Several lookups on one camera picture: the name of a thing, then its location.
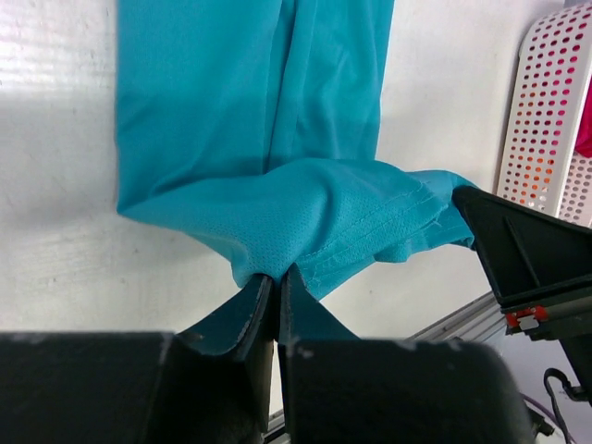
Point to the magenta t shirt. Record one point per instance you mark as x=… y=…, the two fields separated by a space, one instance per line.
x=583 y=142

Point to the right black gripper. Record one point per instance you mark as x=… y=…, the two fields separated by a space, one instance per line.
x=529 y=256

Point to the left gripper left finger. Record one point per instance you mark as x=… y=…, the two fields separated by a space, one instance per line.
x=207 y=384

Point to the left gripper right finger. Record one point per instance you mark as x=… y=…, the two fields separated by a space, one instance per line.
x=338 y=388

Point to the white plastic basket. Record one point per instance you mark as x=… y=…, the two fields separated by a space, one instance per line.
x=540 y=168

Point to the aluminium rail frame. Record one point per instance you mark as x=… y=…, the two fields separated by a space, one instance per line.
x=479 y=320

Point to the teal t shirt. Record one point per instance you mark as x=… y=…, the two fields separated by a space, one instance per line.
x=252 y=127

